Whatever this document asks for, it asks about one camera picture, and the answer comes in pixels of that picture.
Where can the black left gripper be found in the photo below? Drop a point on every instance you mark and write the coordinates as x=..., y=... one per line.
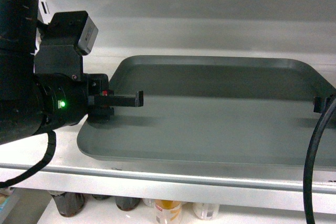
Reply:
x=66, y=101

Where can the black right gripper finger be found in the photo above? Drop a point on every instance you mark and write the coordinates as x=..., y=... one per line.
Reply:
x=320, y=104

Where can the grey silver tray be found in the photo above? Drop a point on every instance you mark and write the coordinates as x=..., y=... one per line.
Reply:
x=216, y=110

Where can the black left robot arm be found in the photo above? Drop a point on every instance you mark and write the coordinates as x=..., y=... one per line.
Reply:
x=21, y=99

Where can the white upper shelf board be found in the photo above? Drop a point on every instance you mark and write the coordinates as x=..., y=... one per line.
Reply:
x=264, y=186

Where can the dark oolong tea bottle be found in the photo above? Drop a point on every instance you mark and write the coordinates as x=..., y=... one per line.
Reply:
x=126, y=203

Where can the orange juice bottle right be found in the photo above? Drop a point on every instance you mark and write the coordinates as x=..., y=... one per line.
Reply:
x=206, y=211

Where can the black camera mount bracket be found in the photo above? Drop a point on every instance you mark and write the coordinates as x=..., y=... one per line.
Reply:
x=57, y=53

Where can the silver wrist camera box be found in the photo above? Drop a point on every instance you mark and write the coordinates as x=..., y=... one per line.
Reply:
x=87, y=37

